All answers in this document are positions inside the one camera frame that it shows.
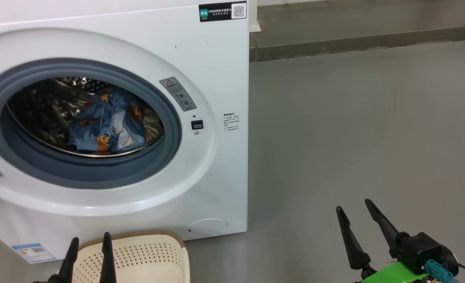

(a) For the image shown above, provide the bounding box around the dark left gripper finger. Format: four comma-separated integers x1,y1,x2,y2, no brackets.
99,232,117,283
58,237,80,283

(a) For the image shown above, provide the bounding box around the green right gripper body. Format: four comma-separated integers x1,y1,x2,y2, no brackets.
360,263,429,283

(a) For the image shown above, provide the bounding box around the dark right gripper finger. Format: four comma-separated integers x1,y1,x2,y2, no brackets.
365,198,410,258
336,206,372,271

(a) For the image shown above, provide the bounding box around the blue bear print garment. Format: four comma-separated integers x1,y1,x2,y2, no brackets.
68,87,146,154

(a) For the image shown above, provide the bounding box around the cream cartoon print garment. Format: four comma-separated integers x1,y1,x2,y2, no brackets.
140,106,165,144

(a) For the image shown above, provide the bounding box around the grey rubber door gasket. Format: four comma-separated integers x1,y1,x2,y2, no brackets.
0,58,182,190

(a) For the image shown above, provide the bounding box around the white front-load washing machine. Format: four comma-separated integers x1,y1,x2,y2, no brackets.
0,0,251,272

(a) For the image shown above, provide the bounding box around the stainless steel washing machine drum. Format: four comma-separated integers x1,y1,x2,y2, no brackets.
7,77,165,158

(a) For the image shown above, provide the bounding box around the blue energy label sticker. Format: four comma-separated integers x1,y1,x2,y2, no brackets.
12,243,57,264

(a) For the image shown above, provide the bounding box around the cream perforated laundry basket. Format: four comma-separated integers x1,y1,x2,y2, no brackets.
72,231,190,283

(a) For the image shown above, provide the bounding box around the round white drain filter cover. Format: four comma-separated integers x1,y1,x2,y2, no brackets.
187,218,229,238

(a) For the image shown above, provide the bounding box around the grey warning label sticker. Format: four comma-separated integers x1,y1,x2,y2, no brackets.
159,77,197,112

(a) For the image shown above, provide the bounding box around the black QR code sticker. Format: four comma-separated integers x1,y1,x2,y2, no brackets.
199,2,247,22

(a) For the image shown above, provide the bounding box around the teal right cable connector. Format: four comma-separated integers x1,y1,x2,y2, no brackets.
425,259,453,283

